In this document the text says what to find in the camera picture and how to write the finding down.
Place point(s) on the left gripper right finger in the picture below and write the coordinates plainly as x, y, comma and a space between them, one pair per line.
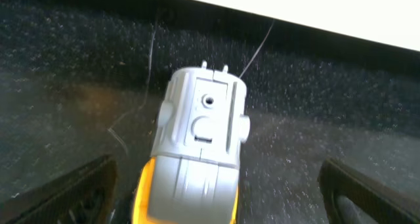
367, 197

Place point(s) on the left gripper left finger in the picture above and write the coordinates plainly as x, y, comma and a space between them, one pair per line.
65, 194

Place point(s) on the grey and yellow toy truck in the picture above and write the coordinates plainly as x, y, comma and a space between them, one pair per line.
200, 145

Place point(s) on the white shelf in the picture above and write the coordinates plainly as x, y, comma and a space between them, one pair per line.
328, 7

